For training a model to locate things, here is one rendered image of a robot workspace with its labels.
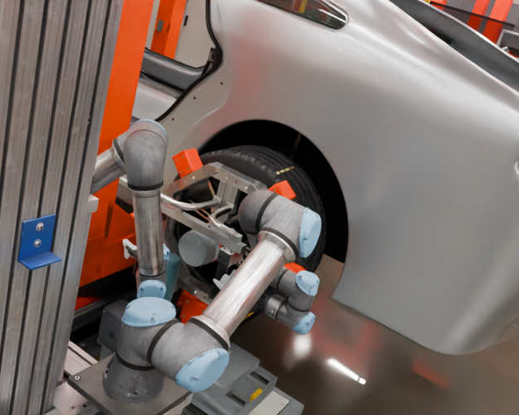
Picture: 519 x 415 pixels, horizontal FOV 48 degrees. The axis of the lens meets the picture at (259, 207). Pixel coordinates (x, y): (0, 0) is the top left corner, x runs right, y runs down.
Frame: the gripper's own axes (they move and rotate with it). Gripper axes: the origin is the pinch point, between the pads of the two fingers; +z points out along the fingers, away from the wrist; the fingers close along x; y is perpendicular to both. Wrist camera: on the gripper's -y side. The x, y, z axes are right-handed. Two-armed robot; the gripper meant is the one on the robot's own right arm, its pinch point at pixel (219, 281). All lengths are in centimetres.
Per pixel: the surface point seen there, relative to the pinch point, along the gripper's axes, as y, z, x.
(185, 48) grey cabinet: -7, 336, -417
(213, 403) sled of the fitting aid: -67, -2, -23
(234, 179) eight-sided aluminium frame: 27.7, 15.7, -20.4
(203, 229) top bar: 14.0, 11.8, -1.5
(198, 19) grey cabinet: 29, 327, -416
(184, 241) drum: 3.3, 21.1, -6.0
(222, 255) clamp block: 10.2, 0.5, 1.5
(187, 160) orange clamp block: 27, 37, -20
